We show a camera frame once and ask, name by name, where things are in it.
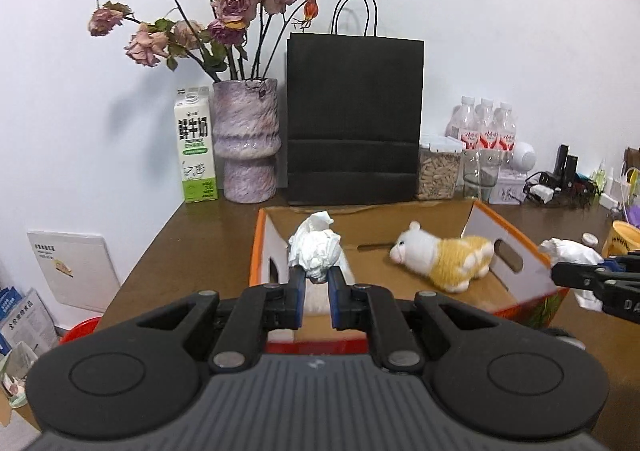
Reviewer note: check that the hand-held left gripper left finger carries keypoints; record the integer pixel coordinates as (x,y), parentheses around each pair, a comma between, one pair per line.
(298,298)

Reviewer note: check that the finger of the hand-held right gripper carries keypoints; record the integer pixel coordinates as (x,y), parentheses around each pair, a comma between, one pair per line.
(622,262)
(575,273)

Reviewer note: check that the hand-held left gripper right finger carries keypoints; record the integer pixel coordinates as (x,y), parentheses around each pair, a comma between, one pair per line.
(335,301)

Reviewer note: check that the white tissue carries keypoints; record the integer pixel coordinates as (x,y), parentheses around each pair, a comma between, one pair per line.
(572,251)
(315,246)

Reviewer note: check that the orange cardboard box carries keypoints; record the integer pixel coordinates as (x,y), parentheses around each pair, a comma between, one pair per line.
(380,231)

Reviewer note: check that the wooden desktop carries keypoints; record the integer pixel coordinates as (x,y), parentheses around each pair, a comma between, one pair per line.
(210,241)

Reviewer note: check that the yellow bear mug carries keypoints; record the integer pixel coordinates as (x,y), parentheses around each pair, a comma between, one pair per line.
(622,238)

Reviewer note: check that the small white round lid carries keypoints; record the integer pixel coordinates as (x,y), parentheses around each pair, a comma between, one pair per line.
(590,239)

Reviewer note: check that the white charger plug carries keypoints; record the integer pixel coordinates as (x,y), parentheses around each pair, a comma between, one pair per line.
(541,193)

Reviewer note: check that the small green spray bottle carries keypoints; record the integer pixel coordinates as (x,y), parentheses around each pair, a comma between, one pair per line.
(600,176)

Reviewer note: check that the black upright stick device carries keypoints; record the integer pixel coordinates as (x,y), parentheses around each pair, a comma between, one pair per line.
(561,158)
(571,168)

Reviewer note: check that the pale floral tin box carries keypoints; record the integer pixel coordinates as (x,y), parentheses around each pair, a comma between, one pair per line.
(507,188)

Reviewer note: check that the yellow and white plush toy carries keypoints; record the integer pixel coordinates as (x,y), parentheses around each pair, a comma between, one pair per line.
(450,256)

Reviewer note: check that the white round speaker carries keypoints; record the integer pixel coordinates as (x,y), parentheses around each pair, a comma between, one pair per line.
(525,156)

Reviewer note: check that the clear drinking glass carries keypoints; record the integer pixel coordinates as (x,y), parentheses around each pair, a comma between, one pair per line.
(480,181)

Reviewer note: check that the clear water bottle red label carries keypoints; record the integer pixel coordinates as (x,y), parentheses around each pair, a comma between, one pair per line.
(460,126)
(484,126)
(505,131)

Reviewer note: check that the clear container of pellets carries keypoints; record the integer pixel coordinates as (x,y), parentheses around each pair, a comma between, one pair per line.
(437,176)

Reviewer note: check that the purple marbled vase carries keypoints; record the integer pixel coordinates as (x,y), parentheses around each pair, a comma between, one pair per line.
(245,141)

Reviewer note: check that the white and green milk carton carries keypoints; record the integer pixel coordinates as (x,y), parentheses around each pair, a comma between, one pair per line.
(195,141)

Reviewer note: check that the black paper bag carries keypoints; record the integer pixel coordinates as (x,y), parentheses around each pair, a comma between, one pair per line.
(350,106)

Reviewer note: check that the red plastic basin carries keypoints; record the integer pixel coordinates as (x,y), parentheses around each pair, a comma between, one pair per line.
(80,331)

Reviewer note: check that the blue and white leaflets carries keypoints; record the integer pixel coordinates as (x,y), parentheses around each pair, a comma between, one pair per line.
(25,321)

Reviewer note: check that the clear container with scraps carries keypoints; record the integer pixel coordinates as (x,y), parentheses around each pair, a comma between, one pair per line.
(17,376)

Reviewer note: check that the dried rose bouquet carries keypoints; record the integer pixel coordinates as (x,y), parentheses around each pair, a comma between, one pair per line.
(235,1)

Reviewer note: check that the white wall panel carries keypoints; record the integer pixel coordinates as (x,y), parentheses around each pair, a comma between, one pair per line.
(75,271)

